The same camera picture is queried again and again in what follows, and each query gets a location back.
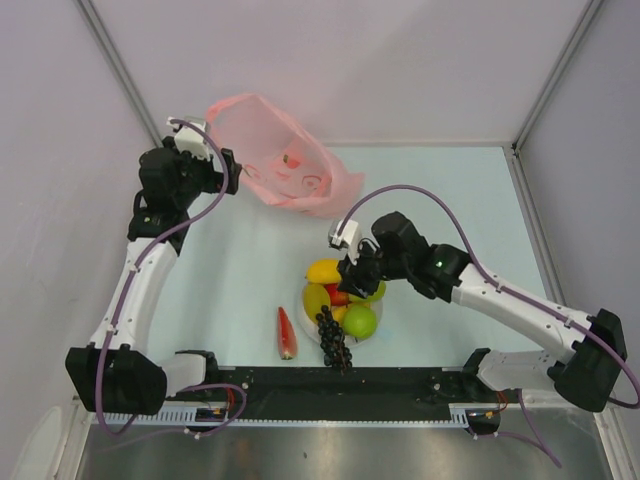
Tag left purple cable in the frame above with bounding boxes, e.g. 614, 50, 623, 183
94, 117, 249, 454

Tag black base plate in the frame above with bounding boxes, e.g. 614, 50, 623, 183
162, 366, 522, 423

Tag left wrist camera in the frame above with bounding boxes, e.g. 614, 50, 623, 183
167, 117, 211, 161

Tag aluminium frame rail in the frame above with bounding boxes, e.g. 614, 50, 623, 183
72, 0, 162, 146

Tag yellow fake mango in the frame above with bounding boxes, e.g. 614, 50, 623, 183
305, 258, 341, 285
331, 305, 349, 325

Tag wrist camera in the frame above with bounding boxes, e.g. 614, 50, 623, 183
328, 219, 362, 265
167, 117, 211, 161

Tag red fake mango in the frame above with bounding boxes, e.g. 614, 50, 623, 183
324, 283, 350, 307

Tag white paper plate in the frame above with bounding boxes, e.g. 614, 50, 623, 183
297, 282, 386, 346

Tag white cable duct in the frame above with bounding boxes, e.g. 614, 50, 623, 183
145, 404, 229, 427

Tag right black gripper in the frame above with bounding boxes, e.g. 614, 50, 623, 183
336, 239, 410, 300

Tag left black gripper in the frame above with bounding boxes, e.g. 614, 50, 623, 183
162, 137, 240, 208

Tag pink plastic bag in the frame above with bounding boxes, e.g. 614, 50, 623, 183
206, 93, 364, 218

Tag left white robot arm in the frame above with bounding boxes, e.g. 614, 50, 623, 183
65, 146, 241, 415

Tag yellow green starfruit toy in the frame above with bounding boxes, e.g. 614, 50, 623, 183
302, 283, 331, 323

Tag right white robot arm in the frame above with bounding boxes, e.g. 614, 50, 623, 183
328, 212, 627, 412

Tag red watermelon slice toy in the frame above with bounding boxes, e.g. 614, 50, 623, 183
277, 307, 298, 360

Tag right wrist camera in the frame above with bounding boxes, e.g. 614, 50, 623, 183
328, 219, 362, 265

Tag black fake grapes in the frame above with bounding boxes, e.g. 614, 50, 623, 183
315, 305, 353, 374

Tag green fake fruit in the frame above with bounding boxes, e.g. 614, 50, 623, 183
349, 281, 386, 303
343, 304, 378, 339

